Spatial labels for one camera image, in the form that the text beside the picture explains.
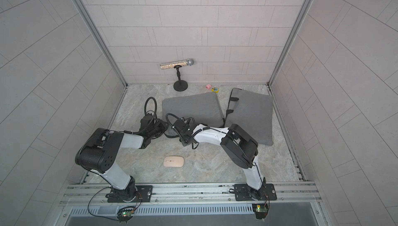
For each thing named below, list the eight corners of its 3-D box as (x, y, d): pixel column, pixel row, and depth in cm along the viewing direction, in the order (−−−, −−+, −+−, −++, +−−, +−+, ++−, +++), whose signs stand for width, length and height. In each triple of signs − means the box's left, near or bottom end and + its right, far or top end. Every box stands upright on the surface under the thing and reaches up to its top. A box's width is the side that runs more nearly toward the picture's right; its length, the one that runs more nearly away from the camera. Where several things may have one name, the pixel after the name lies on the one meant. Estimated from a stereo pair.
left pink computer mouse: (163, 167, 81) (162, 165, 79) (164, 157, 84) (163, 155, 83) (183, 167, 81) (183, 166, 79) (184, 157, 85) (184, 155, 83)
